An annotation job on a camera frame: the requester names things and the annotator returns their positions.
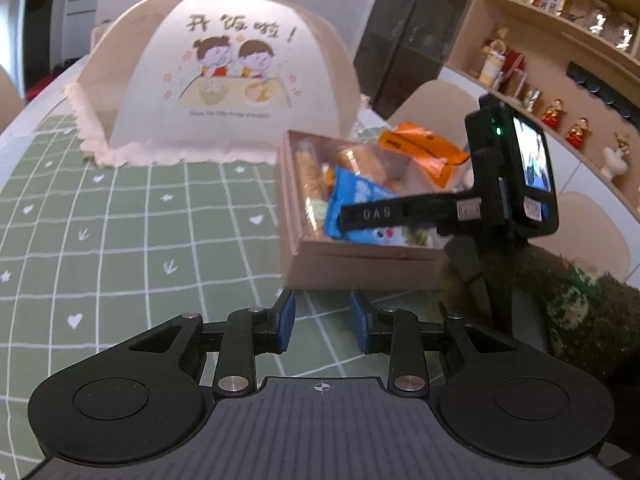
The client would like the long bread stick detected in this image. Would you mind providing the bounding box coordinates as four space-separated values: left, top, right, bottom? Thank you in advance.
294 140 329 240

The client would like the green checkered tablecloth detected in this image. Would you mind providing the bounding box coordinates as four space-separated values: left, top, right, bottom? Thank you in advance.
0 112 452 480

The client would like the beige chair right side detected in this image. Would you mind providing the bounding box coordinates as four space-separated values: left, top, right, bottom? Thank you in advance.
387 80 478 148

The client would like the orange snack bag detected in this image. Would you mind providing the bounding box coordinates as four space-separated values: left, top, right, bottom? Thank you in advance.
378 122 471 188

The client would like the beige mesh food cover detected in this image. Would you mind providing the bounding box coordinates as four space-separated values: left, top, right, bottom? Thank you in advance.
65 0 361 167

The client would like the pink storage box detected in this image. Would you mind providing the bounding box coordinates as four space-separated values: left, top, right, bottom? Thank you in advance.
274 129 469 292

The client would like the wooden wall shelf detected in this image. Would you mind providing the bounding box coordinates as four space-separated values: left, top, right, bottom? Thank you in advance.
445 0 639 211

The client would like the dark glass cabinet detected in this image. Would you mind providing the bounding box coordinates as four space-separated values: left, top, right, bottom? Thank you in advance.
355 0 470 118

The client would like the beige dining chair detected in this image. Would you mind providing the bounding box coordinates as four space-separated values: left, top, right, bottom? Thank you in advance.
0 67 25 132

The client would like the blue seaweed snack packet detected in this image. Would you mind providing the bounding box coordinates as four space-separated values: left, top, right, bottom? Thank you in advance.
322 164 436 248

